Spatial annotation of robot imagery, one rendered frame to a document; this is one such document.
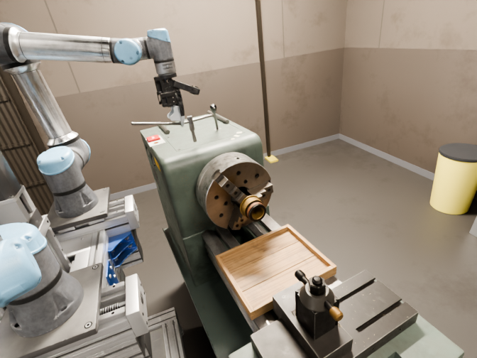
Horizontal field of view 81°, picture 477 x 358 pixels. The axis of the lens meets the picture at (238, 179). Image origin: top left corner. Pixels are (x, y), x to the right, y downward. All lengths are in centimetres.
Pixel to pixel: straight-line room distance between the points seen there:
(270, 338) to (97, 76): 305
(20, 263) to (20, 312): 36
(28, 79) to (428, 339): 146
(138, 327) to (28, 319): 24
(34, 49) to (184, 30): 250
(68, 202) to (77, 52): 51
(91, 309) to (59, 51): 74
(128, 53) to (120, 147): 262
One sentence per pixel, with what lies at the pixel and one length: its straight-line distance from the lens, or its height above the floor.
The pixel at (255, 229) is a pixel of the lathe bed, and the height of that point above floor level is 86.
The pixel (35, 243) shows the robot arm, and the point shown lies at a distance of 73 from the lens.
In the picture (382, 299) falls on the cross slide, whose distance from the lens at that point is 97.
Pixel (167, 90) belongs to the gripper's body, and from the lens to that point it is 117.
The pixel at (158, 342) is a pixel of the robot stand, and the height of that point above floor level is 21.
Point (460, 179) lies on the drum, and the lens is 298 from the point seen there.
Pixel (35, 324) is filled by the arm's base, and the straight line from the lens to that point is 81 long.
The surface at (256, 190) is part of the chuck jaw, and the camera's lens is 116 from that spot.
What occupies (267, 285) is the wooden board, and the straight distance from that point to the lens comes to 107.
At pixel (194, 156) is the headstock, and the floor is 124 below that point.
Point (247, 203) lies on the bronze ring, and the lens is 106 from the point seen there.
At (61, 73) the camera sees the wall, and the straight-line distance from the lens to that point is 346.
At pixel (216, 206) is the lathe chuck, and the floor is 108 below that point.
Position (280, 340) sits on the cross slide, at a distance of 86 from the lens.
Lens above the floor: 170
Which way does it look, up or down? 28 degrees down
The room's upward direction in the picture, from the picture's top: 8 degrees counter-clockwise
